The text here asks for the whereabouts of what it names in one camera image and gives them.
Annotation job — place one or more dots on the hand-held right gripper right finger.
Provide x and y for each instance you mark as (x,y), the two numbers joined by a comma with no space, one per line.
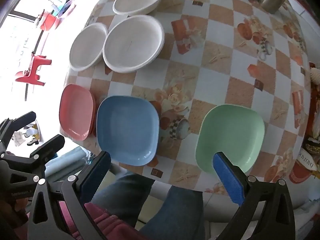
(228,180)

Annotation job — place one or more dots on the pink sweater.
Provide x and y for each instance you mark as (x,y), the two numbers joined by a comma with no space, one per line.
(112,225)

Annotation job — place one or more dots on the pink plate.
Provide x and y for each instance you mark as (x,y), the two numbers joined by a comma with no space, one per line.
(94,115)
(76,110)

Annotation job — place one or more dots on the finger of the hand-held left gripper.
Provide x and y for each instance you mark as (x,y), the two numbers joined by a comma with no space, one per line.
(25,118)
(51,146)

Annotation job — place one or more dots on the red plastic container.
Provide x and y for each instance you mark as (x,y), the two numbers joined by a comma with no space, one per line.
(50,21)

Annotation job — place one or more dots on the purple plastic basin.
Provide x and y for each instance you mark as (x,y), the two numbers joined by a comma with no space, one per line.
(67,7)

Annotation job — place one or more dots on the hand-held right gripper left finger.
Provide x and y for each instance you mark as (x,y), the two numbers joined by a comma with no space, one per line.
(96,177)

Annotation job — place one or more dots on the pale blue rolled sheet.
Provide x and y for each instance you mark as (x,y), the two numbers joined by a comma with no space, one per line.
(67,162)

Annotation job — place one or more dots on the checkered printed tablecloth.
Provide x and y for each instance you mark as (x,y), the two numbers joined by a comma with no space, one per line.
(220,30)

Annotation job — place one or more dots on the small white foam bowl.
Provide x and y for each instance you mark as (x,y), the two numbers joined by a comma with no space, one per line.
(87,45)

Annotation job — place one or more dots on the red plastic stool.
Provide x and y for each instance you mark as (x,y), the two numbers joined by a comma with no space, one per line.
(37,62)

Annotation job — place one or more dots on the beige decorative object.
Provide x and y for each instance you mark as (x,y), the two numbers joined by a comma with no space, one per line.
(315,75)

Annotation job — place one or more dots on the green plate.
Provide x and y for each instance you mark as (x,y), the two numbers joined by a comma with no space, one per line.
(230,130)

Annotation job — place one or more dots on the blue plate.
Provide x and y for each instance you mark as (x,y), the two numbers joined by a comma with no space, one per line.
(127,130)

